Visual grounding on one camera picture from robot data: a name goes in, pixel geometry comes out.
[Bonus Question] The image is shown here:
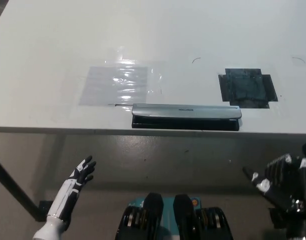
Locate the clear plastic bag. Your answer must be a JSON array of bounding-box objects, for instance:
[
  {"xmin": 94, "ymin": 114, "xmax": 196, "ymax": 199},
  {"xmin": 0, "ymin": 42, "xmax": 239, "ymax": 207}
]
[{"xmin": 78, "ymin": 44, "xmax": 167, "ymax": 107}]

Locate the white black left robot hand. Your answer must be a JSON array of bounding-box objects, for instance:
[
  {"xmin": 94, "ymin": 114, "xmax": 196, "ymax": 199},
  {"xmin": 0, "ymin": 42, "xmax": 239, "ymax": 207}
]
[{"xmin": 46, "ymin": 155, "xmax": 97, "ymax": 224}]

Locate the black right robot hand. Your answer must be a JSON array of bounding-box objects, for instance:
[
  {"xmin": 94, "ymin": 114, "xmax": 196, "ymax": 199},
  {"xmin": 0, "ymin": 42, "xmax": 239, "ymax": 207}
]
[{"xmin": 242, "ymin": 139, "xmax": 306, "ymax": 214}]

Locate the black floor plate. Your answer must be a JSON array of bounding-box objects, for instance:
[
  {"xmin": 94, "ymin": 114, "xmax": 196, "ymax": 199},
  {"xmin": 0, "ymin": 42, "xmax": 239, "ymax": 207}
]
[{"xmin": 35, "ymin": 199, "xmax": 57, "ymax": 222}]

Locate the black table leg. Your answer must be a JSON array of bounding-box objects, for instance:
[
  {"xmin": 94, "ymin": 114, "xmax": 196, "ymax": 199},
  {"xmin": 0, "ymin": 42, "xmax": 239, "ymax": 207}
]
[{"xmin": 0, "ymin": 154, "xmax": 41, "ymax": 221}]

